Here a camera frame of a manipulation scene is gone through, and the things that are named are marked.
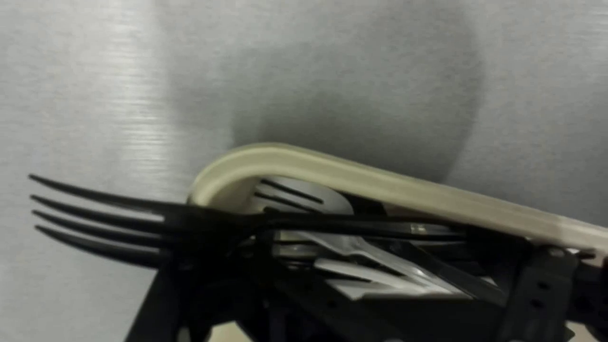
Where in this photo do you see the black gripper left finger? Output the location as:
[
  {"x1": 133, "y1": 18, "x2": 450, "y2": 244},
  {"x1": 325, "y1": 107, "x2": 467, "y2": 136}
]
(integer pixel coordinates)
[{"x1": 121, "y1": 250, "x2": 268, "y2": 342}]

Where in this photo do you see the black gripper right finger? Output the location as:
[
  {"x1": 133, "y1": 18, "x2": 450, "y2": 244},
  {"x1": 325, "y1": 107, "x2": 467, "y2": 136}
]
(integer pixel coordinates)
[{"x1": 496, "y1": 244, "x2": 608, "y2": 342}]

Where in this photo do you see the white plastic fork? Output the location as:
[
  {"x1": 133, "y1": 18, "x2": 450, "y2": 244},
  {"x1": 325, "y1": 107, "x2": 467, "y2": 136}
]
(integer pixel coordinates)
[
  {"x1": 252, "y1": 177, "x2": 357, "y2": 217},
  {"x1": 309, "y1": 234, "x2": 471, "y2": 301}
]

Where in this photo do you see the beige cutlery tray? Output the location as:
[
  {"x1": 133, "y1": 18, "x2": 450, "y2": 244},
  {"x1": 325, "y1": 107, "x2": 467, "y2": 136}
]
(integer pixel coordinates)
[{"x1": 188, "y1": 141, "x2": 608, "y2": 255}]

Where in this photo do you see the black plastic fork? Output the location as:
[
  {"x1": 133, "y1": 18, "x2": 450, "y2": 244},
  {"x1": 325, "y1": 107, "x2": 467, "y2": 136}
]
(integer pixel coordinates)
[{"x1": 26, "y1": 174, "x2": 471, "y2": 269}]

